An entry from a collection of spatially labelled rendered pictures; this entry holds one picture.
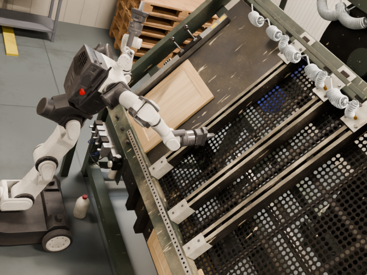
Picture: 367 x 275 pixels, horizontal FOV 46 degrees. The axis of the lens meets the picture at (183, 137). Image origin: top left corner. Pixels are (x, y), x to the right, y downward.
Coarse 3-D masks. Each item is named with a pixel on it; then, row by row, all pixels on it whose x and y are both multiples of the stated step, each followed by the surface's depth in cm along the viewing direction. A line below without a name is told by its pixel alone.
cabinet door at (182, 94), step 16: (176, 80) 290; (192, 80) 281; (144, 96) 301; (160, 96) 292; (176, 96) 283; (192, 96) 275; (208, 96) 266; (160, 112) 285; (176, 112) 276; (192, 112) 268; (144, 128) 286; (144, 144) 279
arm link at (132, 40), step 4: (128, 28) 274; (128, 32) 275; (132, 32) 270; (136, 32) 273; (140, 32) 275; (128, 36) 274; (132, 36) 271; (136, 36) 275; (128, 40) 272; (132, 40) 272; (136, 40) 275; (140, 40) 276; (128, 44) 272; (132, 44) 276; (136, 44) 276; (140, 44) 278
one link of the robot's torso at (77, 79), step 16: (96, 48) 254; (80, 64) 240; (96, 64) 235; (112, 64) 254; (80, 80) 238; (96, 80) 242; (112, 80) 242; (80, 96) 245; (96, 96) 246; (96, 112) 256
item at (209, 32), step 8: (224, 24) 291; (208, 32) 291; (200, 40) 293; (192, 48) 294; (176, 56) 298; (184, 56) 296; (168, 64) 299; (176, 64) 299; (160, 72) 300; (168, 72) 300; (152, 80) 301; (160, 80) 302; (144, 88) 302
